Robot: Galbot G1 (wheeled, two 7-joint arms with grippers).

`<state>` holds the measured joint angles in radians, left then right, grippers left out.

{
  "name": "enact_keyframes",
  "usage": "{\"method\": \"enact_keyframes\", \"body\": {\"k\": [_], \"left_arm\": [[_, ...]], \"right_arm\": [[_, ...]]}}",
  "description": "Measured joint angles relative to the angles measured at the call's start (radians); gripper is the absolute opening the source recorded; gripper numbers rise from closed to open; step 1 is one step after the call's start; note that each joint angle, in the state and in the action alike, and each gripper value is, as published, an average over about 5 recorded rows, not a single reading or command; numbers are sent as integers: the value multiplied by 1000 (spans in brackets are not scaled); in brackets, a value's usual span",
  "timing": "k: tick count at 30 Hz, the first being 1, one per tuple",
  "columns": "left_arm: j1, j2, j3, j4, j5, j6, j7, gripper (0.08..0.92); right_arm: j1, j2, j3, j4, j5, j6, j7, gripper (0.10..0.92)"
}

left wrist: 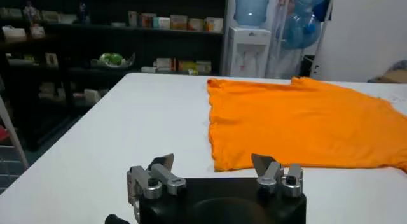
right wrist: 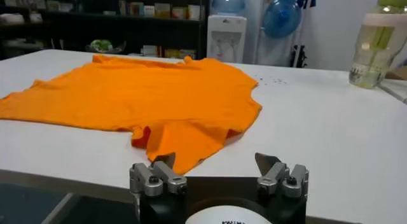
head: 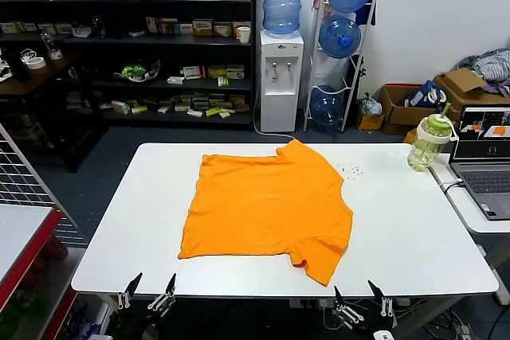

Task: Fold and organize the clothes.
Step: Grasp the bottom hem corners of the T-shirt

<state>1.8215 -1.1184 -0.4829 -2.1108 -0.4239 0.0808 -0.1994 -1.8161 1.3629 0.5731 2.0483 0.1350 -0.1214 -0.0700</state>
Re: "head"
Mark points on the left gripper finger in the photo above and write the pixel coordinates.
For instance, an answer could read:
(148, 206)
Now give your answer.
(166, 294)
(128, 291)

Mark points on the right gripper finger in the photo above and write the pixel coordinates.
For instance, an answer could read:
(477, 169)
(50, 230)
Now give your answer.
(383, 301)
(346, 310)

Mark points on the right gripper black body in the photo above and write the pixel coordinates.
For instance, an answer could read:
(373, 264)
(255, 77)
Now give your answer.
(380, 323)

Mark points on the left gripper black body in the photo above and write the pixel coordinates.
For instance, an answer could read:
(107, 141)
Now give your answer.
(133, 324)

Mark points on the orange t-shirt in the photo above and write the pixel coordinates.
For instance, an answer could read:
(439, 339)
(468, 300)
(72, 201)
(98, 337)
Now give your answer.
(263, 208)

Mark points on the pile of blue grey clothes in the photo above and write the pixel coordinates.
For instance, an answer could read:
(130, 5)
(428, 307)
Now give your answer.
(494, 63)

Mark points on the white power strip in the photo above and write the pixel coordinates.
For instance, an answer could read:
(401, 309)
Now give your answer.
(303, 303)

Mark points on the white side table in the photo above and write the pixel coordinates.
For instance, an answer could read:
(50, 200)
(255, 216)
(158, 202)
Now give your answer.
(462, 208)

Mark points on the white cabinet with red edge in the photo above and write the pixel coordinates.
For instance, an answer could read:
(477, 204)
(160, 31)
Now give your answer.
(20, 232)

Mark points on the grey laptop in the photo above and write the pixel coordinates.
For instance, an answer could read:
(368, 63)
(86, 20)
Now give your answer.
(482, 180)

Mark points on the clear bottle with green lid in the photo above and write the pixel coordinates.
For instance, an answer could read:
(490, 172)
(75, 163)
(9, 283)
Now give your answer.
(426, 145)

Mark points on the small yellow cardboard box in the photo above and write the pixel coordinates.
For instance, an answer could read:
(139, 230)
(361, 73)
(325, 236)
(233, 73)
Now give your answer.
(368, 122)

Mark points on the open cardboard box red rim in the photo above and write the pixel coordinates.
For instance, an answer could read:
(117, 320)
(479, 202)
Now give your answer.
(398, 117)

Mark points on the grey plastic bag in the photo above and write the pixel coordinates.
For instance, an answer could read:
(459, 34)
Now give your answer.
(370, 106)

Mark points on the blue and white bag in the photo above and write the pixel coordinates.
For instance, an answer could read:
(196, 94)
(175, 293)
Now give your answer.
(422, 95)

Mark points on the white water dispenser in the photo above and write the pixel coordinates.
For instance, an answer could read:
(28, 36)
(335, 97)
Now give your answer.
(279, 109)

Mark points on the small white carton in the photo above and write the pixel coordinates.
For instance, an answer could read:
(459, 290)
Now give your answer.
(175, 80)

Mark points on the brown cardboard box with flap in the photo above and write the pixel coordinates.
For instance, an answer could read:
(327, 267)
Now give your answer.
(462, 97)

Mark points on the white and red carton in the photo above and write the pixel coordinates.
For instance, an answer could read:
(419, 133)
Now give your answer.
(194, 72)

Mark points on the black tripod stand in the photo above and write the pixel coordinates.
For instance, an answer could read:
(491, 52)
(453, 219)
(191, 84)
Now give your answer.
(354, 77)

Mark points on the brown wooden desk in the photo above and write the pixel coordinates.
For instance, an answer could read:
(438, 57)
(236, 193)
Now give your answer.
(36, 75)

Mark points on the white metal jug rack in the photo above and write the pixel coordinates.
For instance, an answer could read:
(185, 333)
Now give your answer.
(312, 65)

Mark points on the white tape roll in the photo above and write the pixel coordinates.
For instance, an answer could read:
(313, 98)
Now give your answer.
(35, 63)

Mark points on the black device on desk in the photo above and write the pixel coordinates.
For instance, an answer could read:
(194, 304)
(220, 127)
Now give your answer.
(16, 67)

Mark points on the black shelving unit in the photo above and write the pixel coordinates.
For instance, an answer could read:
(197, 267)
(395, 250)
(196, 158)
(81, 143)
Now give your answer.
(159, 41)

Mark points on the clear plastic bottle red label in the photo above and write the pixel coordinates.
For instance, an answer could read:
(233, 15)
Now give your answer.
(49, 43)

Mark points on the dark blue bottle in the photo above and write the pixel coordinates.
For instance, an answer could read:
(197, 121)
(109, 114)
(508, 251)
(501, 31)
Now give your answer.
(98, 28)

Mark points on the yellow and white carton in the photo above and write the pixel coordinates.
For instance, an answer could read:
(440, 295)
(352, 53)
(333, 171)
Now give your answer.
(202, 27)

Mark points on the white paper cup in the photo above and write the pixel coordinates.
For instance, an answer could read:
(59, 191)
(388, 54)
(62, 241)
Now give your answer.
(244, 35)

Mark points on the white and orange carton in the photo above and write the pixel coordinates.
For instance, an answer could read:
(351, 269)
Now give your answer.
(222, 29)

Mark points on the blue water jug with label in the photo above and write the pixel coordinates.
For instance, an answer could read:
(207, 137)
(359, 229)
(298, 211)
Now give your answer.
(282, 1)

